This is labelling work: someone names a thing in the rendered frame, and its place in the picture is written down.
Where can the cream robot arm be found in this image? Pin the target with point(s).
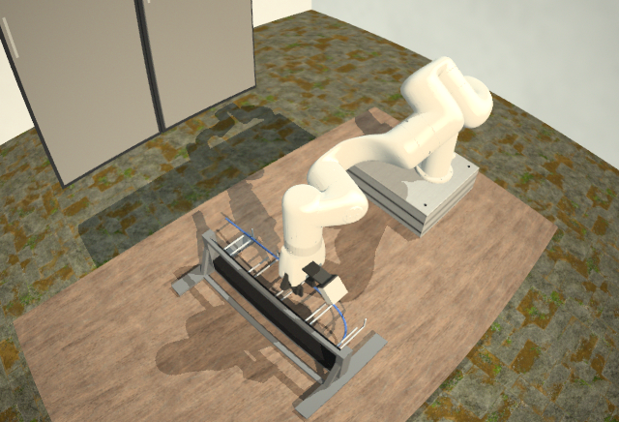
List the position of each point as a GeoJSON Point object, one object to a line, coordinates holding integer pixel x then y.
{"type": "Point", "coordinates": [332, 198]}

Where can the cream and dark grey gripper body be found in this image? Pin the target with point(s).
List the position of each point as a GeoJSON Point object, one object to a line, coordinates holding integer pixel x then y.
{"type": "Point", "coordinates": [292, 265]}

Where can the grey metal rack frame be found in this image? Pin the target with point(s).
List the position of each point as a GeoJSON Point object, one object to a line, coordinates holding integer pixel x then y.
{"type": "Point", "coordinates": [280, 315]}

